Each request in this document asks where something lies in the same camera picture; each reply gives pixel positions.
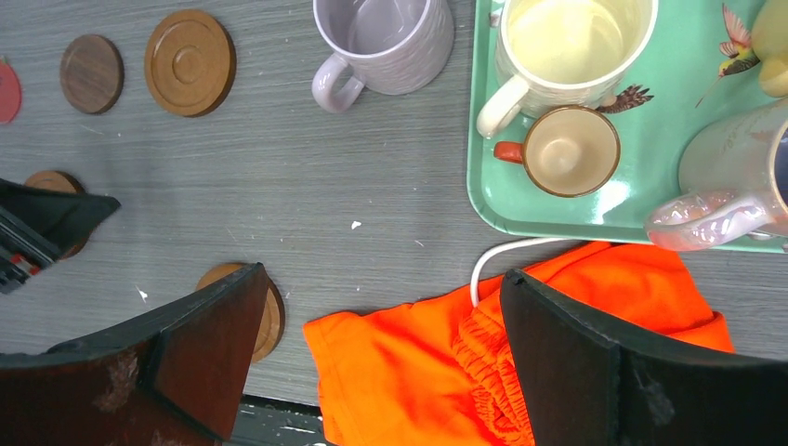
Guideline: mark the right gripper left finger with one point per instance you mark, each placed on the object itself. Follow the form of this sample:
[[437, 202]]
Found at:
[[171, 376]]

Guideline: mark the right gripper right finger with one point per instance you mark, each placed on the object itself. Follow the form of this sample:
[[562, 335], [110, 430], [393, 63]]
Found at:
[[590, 378]]

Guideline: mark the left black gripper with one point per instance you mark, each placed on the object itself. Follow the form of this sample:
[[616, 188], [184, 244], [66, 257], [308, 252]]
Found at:
[[25, 252]]

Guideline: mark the brown wooden coaster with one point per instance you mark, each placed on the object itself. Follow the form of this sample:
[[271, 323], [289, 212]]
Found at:
[[272, 323], [54, 182], [189, 63]]

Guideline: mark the red round coaster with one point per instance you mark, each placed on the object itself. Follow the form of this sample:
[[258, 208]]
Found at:
[[10, 94]]

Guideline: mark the dark walnut round coaster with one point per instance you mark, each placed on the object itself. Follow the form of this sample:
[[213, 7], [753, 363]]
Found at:
[[91, 74]]

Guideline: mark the small tan cup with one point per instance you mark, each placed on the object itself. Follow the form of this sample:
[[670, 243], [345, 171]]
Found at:
[[569, 152]]

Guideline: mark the cream white mug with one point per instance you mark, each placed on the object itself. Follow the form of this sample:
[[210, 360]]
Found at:
[[550, 54]]

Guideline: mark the lilac ceramic mug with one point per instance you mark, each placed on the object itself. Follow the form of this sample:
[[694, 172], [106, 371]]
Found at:
[[390, 47]]

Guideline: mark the orange cloth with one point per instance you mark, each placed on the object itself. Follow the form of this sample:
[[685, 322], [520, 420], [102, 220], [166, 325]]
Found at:
[[440, 371]]

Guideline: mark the pink mug purple inside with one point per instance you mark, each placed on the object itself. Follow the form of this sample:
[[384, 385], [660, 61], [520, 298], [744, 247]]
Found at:
[[733, 179]]

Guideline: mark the green floral tray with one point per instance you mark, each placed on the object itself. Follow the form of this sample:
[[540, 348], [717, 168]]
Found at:
[[677, 73]]

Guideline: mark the yellow mug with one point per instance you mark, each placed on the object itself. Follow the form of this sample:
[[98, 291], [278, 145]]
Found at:
[[769, 41]]

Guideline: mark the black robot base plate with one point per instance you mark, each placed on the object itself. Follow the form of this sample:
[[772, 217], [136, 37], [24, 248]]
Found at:
[[263, 421]]

